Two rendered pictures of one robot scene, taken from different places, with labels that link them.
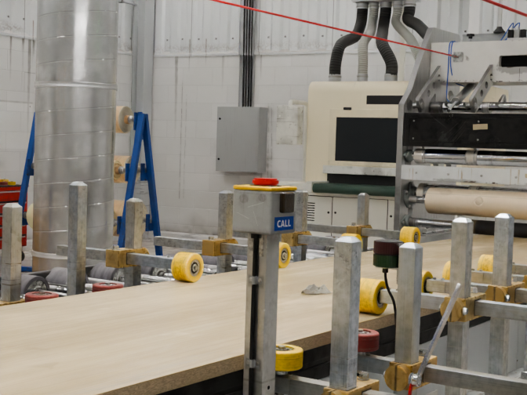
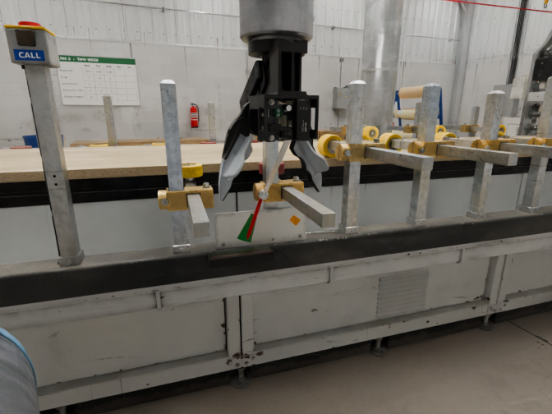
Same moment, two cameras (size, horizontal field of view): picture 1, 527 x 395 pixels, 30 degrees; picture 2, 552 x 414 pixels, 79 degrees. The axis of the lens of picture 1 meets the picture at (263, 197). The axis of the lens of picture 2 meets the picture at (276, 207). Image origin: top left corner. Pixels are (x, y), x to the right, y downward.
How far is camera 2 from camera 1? 1.50 m
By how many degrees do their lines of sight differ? 41
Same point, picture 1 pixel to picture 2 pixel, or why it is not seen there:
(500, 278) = (422, 135)
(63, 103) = (369, 78)
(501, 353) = (417, 191)
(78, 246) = not seen: hidden behind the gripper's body
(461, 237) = (351, 96)
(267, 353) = (47, 152)
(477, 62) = not seen: outside the picture
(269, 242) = (29, 71)
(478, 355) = (462, 198)
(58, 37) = (369, 48)
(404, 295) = not seen: hidden behind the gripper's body
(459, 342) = (348, 177)
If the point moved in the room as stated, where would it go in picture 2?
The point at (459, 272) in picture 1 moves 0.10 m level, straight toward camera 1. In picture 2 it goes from (350, 124) to (325, 125)
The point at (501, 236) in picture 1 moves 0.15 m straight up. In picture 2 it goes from (425, 101) to (431, 47)
